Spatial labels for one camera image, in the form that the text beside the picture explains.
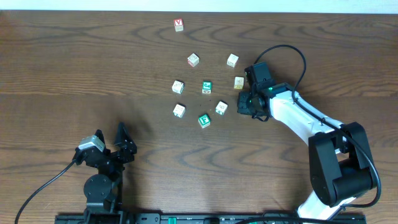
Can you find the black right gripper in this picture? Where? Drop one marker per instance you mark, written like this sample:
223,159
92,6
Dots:
242,107

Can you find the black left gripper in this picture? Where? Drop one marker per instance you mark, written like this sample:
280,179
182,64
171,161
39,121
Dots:
124,156

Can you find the wooden block green trim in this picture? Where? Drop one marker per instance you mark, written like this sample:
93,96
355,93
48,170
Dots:
221,108

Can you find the green F wooden block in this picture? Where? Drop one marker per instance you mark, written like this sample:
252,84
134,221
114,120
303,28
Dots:
204,120

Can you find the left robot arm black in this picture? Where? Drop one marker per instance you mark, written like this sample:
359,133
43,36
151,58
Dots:
104,190

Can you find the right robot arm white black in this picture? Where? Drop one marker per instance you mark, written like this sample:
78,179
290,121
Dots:
340,160

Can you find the wooden block yellow side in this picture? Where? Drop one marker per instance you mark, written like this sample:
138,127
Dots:
238,83

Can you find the green J wooden block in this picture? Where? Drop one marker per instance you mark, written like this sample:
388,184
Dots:
206,87

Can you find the plain wooden block upper right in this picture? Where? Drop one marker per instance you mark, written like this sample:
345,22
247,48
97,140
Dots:
232,60

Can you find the wooden block red side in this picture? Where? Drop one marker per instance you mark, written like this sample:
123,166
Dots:
193,60

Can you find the red V wooden block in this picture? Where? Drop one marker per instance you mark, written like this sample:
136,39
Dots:
178,25

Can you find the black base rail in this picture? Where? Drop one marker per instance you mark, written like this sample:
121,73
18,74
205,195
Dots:
156,218

